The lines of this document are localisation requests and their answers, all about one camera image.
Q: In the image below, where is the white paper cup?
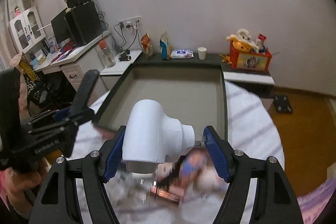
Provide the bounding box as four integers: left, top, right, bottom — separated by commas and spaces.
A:
198, 47, 207, 60

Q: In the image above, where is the blue white snack bag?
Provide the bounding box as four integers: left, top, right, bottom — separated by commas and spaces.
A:
159, 31, 172, 60

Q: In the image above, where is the white desk with drawers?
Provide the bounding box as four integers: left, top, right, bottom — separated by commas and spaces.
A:
34, 31, 109, 90

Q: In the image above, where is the orange snack bag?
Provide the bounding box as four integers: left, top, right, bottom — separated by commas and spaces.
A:
140, 33, 154, 59

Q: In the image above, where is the white striped quilt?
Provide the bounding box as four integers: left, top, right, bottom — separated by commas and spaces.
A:
71, 82, 285, 223

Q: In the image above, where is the black metal base plate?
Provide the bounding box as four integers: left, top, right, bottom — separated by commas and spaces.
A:
273, 94, 293, 114

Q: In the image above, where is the black computer monitor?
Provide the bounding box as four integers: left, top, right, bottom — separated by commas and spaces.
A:
51, 9, 70, 43

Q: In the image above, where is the white low cabinet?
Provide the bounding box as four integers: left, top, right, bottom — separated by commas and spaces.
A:
100, 50, 142, 90

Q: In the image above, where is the red toy box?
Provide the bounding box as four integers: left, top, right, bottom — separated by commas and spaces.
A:
229, 43, 272, 72

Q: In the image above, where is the white glass door cabinet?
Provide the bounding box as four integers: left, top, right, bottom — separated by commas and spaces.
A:
10, 6, 46, 53

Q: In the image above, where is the white wall power strip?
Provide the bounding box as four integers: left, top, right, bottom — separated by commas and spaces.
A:
118, 16, 142, 28

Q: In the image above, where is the clear bottle orange cap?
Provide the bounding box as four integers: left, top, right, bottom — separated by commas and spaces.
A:
98, 39, 116, 68

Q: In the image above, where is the pink haired doll figure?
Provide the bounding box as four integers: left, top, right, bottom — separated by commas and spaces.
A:
158, 149, 209, 189

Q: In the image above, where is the wet wipes pack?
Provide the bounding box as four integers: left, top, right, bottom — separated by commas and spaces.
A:
170, 49, 194, 59

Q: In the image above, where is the rose gold tube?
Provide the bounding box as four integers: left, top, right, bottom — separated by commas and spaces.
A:
150, 186, 185, 206

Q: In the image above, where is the person's left hand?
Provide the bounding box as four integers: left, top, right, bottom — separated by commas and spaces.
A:
2, 157, 50, 221

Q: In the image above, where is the yellow white plush toy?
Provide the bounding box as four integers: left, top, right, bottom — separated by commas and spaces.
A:
226, 28, 260, 53

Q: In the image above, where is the pink black storage box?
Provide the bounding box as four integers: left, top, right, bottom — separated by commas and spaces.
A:
92, 61, 228, 140

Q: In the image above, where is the black small camera device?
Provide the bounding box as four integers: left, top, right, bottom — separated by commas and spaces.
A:
118, 50, 131, 62

